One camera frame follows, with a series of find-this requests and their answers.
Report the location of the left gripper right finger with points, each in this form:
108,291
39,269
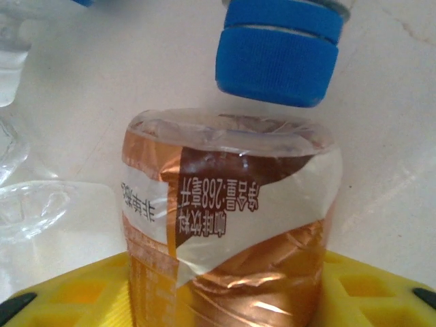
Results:
374,299

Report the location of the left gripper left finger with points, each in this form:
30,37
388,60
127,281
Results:
68,299

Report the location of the clear bottle white label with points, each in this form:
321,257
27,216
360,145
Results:
41,204

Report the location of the copper brown label bottle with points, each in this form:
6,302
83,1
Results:
238,204

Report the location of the small clear plastic bottle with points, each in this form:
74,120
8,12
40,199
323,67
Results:
10,68

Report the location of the clear bottle blue cap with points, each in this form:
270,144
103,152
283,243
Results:
276,61

